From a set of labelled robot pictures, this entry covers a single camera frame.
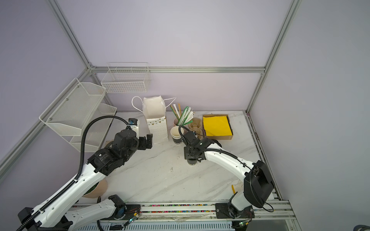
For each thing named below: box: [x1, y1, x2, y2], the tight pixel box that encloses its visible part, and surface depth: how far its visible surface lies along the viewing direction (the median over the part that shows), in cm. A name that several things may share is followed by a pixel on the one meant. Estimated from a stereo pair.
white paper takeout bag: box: [131, 95, 177, 145], surface depth 92 cm
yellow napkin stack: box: [202, 115, 233, 137], surface depth 109 cm
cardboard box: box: [202, 114, 234, 141], surface depth 107 cm
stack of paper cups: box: [170, 125, 185, 145], surface depth 95 cm
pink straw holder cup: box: [172, 117, 179, 127], surface depth 103 cm
